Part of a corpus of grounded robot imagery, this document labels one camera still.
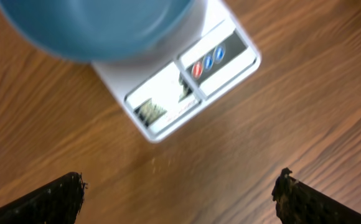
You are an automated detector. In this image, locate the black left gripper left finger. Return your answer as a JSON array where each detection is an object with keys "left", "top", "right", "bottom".
[{"left": 0, "top": 172, "right": 87, "bottom": 224}]

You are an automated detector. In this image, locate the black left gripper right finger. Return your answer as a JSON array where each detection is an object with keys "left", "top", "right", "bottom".
[{"left": 271, "top": 168, "right": 361, "bottom": 224}]

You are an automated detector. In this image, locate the white digital kitchen scale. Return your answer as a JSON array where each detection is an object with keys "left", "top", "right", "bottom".
[{"left": 93, "top": 0, "right": 261, "bottom": 142}]

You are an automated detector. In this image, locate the blue bowl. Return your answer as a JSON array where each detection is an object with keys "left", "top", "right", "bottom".
[{"left": 0, "top": 0, "right": 194, "bottom": 62}]

